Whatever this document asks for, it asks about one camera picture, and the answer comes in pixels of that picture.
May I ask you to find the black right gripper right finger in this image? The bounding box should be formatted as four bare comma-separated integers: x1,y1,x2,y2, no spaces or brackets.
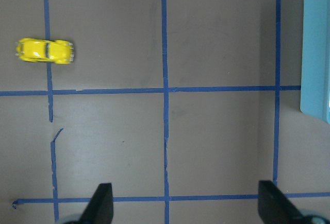
258,180,306,224

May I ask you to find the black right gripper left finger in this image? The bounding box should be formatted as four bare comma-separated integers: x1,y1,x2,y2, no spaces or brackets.
78,183,114,224

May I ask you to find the yellow toy beetle car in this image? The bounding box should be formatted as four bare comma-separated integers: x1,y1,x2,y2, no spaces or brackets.
15,38,74,64

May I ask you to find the light blue plastic bin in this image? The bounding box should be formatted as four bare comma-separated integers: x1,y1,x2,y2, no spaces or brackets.
300,0,329,124

